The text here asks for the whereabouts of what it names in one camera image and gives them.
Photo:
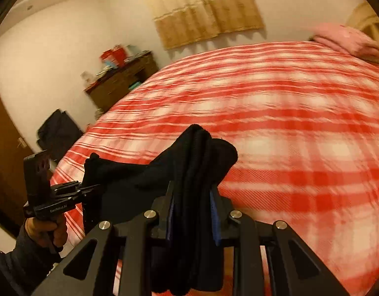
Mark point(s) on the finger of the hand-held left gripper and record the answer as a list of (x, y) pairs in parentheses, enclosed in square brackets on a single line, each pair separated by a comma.
[(87, 187)]

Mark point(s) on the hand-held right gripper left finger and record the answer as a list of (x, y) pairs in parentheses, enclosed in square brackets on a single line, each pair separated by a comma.
[(170, 222)]

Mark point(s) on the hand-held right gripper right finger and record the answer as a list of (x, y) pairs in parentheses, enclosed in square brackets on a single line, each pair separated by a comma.
[(214, 222)]

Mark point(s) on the black pants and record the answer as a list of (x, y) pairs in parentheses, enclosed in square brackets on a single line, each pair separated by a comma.
[(192, 166)]

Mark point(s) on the person's left forearm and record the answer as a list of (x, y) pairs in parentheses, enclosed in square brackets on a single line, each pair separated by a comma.
[(19, 265)]

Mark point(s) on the person's left hand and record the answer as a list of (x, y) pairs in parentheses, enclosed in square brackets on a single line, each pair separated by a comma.
[(38, 228)]

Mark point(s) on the brown wooden door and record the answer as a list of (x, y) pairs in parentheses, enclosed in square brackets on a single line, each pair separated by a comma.
[(7, 160)]

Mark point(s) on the black bag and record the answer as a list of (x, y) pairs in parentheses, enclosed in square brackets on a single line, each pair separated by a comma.
[(59, 132)]

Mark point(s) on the brown wooden dresser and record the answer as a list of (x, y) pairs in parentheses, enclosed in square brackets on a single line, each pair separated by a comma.
[(121, 83)]

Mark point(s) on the red plaid blanket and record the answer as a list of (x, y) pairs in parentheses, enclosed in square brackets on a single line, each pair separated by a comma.
[(300, 129)]

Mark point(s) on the red box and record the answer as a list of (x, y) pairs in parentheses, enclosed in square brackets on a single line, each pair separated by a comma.
[(112, 57)]

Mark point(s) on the beige floral curtain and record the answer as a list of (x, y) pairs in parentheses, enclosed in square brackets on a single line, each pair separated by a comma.
[(201, 9)]

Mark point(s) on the cream wooden headboard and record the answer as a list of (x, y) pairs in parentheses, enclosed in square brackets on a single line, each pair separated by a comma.
[(362, 15)]

